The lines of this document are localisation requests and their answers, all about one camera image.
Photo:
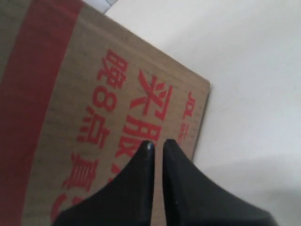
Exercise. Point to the cardboard box with red print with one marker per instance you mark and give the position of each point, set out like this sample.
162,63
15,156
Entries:
78,94

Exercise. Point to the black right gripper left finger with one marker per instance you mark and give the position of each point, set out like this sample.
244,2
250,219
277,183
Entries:
125,201

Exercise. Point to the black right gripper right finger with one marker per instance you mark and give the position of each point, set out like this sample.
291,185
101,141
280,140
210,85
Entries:
192,199

